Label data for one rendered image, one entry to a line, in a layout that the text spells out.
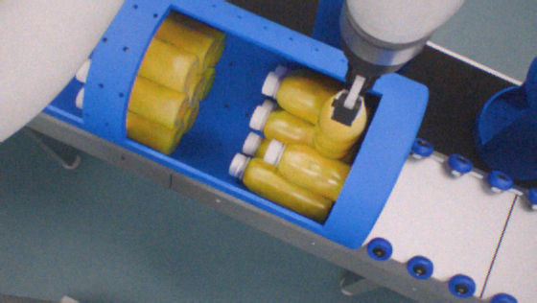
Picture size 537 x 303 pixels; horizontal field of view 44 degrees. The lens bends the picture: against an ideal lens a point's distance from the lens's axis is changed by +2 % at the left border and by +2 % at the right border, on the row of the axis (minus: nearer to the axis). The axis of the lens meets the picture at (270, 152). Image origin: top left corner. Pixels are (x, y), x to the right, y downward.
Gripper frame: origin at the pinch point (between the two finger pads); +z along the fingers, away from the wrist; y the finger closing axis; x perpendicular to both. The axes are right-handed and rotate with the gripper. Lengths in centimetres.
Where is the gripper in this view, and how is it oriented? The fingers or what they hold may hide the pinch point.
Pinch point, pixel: (351, 97)
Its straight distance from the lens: 85.7
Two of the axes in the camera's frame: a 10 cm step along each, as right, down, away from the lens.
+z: -0.3, 2.6, 9.7
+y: 4.1, -8.8, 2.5
